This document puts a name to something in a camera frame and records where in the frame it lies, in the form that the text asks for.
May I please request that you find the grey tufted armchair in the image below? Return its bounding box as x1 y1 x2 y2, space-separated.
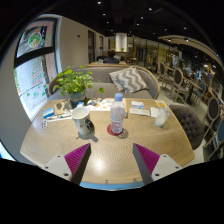
169 104 206 151

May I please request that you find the small yellow card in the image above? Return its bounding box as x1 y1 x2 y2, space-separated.
154 99 168 108

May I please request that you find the group of ceiling lights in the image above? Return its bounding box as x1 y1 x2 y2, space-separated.
96 0 208 44

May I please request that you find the white paper napkin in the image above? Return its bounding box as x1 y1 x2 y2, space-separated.
150 106 161 119

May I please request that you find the clear plastic cup with straw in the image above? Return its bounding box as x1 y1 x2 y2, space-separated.
154 99 174 128

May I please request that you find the white mug with dark handle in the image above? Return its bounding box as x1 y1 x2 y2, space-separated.
70 106 95 136

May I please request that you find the brown patterned notebook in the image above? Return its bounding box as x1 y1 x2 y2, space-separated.
54 99 73 116

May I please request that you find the clear blue-capped water bottle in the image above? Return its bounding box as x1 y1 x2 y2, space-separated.
109 92 127 135

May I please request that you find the flat round red coaster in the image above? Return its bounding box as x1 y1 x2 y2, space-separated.
106 123 126 137

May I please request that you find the open printed booklet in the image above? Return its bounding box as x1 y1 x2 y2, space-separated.
87 97 114 112

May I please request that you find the grey white chevron cushion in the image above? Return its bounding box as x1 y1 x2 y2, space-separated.
109 66 149 94

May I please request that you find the person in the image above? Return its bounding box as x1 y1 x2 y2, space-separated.
102 49 120 64

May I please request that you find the green potted plant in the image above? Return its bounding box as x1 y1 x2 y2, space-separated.
52 65 105 109

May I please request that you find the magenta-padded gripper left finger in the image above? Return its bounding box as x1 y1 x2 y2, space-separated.
42 143 92 186

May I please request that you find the white teal tube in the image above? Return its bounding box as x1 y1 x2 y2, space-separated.
46 112 73 122

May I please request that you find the group of dining chairs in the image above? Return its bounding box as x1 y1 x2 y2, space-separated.
156 59 224 158

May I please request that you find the grey curved sofa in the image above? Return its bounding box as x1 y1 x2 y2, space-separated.
48 64 161 101

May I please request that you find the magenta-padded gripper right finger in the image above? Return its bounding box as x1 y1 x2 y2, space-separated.
131 143 183 186

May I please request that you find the small blue white box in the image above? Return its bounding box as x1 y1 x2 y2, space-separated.
130 100 145 110

